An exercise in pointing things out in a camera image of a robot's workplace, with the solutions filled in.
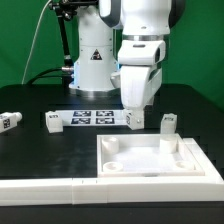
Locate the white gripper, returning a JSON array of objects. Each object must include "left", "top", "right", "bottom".
[{"left": 120, "top": 66, "right": 162, "bottom": 129}]

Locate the white square tabletop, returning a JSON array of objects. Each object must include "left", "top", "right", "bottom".
[{"left": 97, "top": 134, "right": 205, "bottom": 178}]

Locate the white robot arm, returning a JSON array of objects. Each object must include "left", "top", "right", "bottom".
[{"left": 69, "top": 0, "right": 186, "bottom": 130}]

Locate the sheet with fiducial markers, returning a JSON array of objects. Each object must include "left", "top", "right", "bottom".
[{"left": 57, "top": 110, "right": 126, "bottom": 126}]

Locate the white L-shaped fence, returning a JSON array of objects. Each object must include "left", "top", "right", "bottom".
[{"left": 0, "top": 138, "right": 224, "bottom": 206}]

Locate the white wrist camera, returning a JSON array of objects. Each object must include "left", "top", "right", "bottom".
[{"left": 118, "top": 40, "right": 166, "bottom": 66}]

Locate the black cable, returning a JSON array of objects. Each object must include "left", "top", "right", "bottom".
[{"left": 26, "top": 68, "right": 73, "bottom": 86}]

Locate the black camera stand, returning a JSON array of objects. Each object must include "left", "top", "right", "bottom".
[{"left": 48, "top": 0, "right": 101, "bottom": 80}]

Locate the white cable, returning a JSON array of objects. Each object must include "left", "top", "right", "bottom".
[{"left": 21, "top": 0, "right": 53, "bottom": 85}]

